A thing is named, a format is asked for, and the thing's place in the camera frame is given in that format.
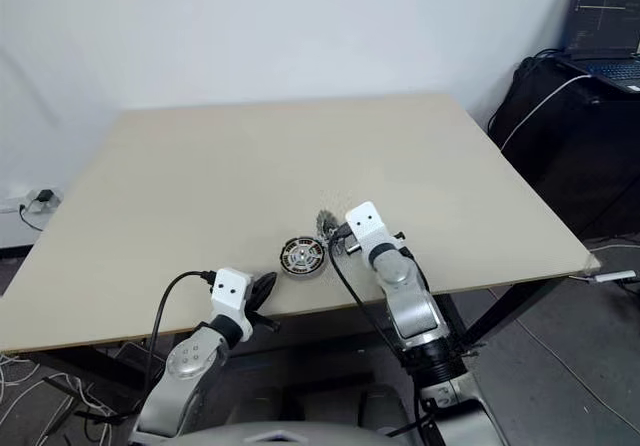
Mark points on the large black case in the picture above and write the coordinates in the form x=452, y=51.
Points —
x=575, y=156

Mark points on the silver motor rotor disc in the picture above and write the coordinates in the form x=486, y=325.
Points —
x=327, y=226

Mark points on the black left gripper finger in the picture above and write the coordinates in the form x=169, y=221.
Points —
x=256, y=303
x=262, y=285

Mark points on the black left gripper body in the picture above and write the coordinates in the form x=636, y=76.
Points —
x=262, y=322

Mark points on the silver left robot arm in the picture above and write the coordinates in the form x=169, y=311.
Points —
x=185, y=371

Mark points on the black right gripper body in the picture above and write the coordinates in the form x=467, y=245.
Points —
x=342, y=247

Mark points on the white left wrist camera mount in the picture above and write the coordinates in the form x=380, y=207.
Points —
x=230, y=291

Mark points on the black power adapter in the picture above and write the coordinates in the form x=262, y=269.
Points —
x=44, y=195

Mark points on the white power strip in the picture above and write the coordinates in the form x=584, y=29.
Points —
x=10, y=201

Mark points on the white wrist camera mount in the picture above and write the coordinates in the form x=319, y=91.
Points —
x=230, y=291
x=367, y=228

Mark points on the black silver wheel part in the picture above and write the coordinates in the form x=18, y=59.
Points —
x=301, y=255

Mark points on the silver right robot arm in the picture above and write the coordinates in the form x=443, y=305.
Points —
x=410, y=306

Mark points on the black open laptop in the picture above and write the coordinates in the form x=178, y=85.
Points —
x=607, y=21

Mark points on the copper wound motor stator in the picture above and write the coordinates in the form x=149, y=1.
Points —
x=300, y=274

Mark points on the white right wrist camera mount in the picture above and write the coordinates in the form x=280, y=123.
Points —
x=367, y=228

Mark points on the white bracket at table corner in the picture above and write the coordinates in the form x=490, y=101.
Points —
x=607, y=276

